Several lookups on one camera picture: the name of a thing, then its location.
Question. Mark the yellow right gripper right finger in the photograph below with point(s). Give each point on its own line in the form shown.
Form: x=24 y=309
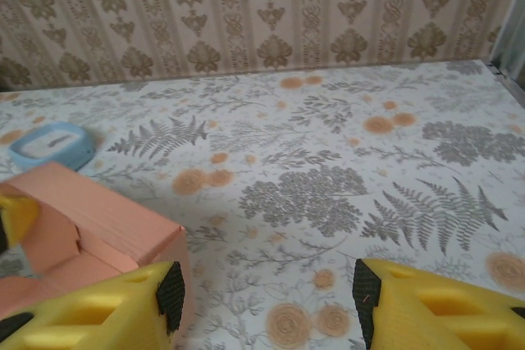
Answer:
x=451 y=317

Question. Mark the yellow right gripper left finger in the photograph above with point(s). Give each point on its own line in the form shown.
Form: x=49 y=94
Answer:
x=82 y=317

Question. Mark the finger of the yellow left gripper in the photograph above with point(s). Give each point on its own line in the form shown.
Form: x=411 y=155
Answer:
x=16 y=219

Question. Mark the salmon pink paper box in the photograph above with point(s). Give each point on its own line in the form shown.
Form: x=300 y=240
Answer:
x=102 y=219

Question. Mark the light blue alarm clock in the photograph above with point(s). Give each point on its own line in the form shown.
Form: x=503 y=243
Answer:
x=53 y=145

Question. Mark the aluminium table side rail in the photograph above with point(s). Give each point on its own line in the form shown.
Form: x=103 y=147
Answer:
x=514 y=79

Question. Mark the aluminium corner post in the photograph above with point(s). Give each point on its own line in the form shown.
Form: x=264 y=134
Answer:
x=510 y=18

